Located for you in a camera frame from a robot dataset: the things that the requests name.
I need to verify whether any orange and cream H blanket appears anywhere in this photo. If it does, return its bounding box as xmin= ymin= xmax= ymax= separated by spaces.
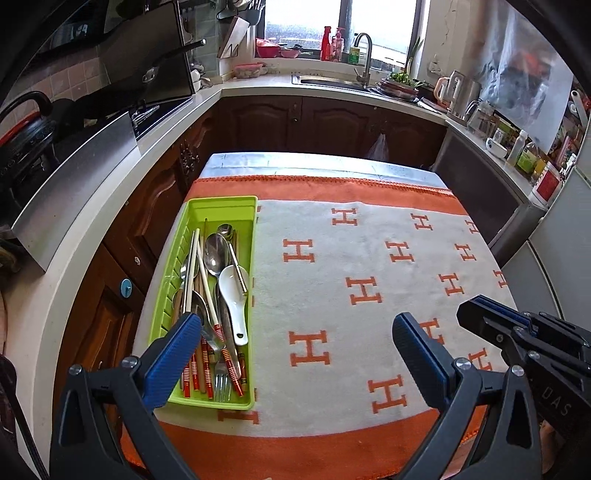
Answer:
xmin=157 ymin=175 xmax=513 ymax=479

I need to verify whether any green plastic utensil tray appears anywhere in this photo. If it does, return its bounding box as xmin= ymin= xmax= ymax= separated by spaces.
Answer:
xmin=148 ymin=196 xmax=257 ymax=411

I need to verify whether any white ceramic soup spoon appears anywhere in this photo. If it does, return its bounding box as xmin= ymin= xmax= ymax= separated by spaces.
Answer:
xmin=217 ymin=265 xmax=249 ymax=346

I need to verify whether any steel spoon gold handle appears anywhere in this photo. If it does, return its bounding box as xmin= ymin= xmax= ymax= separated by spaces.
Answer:
xmin=217 ymin=224 xmax=249 ymax=296

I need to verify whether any cream chopstick red striped end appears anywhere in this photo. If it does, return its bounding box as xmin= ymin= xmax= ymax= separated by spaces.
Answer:
xmin=197 ymin=234 xmax=242 ymax=402

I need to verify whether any light wooden chopstick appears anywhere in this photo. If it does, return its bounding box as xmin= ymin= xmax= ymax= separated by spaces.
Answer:
xmin=238 ymin=352 xmax=249 ymax=394

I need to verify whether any stainless range panel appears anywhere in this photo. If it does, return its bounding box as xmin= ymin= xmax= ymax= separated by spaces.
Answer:
xmin=10 ymin=112 xmax=137 ymax=270

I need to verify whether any wooden cutting board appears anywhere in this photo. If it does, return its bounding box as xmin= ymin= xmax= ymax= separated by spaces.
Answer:
xmin=217 ymin=16 xmax=250 ymax=60

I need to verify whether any cream chopstick red band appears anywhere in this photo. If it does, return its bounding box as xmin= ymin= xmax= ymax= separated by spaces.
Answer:
xmin=200 ymin=339 xmax=213 ymax=400

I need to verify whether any kitchen faucet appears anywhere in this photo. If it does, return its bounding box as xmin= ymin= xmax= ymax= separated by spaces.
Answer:
xmin=353 ymin=32 xmax=373 ymax=89

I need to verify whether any steel fork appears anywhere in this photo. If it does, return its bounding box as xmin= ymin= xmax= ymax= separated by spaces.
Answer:
xmin=192 ymin=290 xmax=231 ymax=403

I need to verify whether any red label container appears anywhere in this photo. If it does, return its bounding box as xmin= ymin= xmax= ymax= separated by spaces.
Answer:
xmin=532 ymin=162 xmax=562 ymax=205

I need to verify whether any green bottle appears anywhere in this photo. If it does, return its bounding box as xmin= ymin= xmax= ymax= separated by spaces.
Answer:
xmin=515 ymin=142 xmax=539 ymax=177

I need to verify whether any steel kettle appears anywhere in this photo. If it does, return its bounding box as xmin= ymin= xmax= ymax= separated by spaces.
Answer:
xmin=434 ymin=70 xmax=481 ymax=122

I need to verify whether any grey refrigerator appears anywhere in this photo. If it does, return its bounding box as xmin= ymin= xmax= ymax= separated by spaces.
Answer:
xmin=503 ymin=136 xmax=591 ymax=329

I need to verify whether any large steel spoon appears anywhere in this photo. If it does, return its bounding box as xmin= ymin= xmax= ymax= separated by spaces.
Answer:
xmin=204 ymin=233 xmax=242 ymax=377

